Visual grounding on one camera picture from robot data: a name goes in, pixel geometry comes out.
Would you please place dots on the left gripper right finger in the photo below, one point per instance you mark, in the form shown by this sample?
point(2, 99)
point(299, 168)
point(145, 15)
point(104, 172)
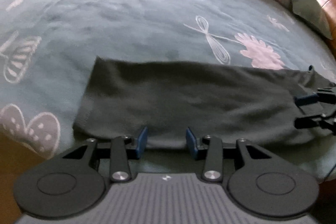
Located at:
point(256, 180)

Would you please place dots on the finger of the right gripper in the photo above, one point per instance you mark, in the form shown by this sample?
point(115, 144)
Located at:
point(322, 121)
point(322, 95)

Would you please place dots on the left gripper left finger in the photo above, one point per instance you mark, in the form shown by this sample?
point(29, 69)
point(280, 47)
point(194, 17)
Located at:
point(77, 179)

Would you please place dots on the dark green trousers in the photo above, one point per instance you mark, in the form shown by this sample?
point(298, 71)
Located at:
point(168, 98)

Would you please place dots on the green patterned pillow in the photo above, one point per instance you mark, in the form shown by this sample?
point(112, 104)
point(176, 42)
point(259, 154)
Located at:
point(312, 13)

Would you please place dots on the green floral bed sheet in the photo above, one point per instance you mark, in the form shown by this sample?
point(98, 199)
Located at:
point(49, 47)

